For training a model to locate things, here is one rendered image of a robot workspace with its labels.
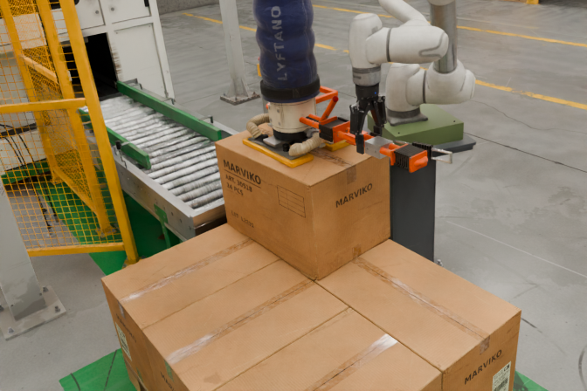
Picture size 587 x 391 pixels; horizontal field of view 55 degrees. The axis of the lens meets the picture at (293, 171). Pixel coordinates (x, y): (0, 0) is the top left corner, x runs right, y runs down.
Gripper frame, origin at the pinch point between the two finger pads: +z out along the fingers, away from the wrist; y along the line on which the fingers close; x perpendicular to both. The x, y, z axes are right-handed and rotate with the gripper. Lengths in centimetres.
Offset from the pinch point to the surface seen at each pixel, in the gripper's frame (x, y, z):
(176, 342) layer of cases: -16, 74, 53
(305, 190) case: -12.0, 19.1, 15.8
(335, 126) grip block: -12.3, 3.8, -3.1
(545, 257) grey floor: -1, -123, 107
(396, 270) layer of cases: 5, -7, 53
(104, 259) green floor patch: -170, 58, 107
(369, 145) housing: 4.2, 3.5, -1.0
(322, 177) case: -10.8, 12.2, 12.8
